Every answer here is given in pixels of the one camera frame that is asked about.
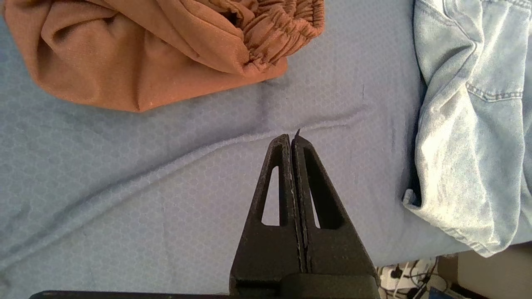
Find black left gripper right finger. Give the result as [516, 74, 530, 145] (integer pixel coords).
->
[292, 136, 381, 297]

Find black tangled floor cables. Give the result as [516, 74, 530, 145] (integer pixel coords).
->
[376, 257, 453, 299]

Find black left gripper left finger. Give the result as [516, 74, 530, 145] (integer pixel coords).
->
[229, 134, 307, 297]

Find light blue denim shorts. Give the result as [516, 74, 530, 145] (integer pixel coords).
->
[402, 0, 532, 258]

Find rust brown drawstring shorts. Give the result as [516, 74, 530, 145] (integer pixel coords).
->
[2, 0, 325, 113]

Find bed with blue sheet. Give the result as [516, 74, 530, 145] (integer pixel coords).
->
[0, 0, 532, 299]

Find white power strip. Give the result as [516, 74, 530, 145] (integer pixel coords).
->
[379, 262, 435, 291]

